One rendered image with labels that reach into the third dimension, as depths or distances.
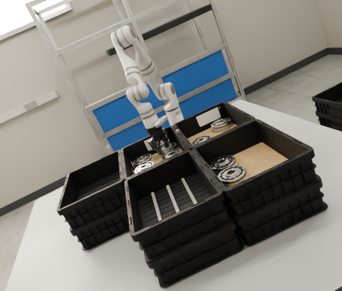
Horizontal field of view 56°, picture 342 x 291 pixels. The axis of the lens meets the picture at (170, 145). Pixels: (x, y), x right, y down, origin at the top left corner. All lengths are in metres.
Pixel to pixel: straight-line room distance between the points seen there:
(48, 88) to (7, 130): 0.73
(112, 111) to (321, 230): 2.66
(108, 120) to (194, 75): 1.04
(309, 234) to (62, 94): 3.61
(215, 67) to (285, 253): 2.79
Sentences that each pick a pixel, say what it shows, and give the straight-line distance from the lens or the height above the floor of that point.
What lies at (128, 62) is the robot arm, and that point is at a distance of 1.55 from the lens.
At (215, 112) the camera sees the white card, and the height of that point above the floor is 0.90.
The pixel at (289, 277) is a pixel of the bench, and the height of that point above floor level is 0.70.
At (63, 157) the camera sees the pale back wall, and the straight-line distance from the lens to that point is 4.43.
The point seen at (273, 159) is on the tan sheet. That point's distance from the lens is 1.23.
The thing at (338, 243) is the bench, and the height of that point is 0.70.
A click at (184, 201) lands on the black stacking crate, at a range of 1.18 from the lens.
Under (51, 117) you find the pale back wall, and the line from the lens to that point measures 4.31.
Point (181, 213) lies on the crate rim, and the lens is 0.94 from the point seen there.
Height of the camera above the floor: 1.44
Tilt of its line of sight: 21 degrees down
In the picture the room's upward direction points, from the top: 24 degrees counter-clockwise
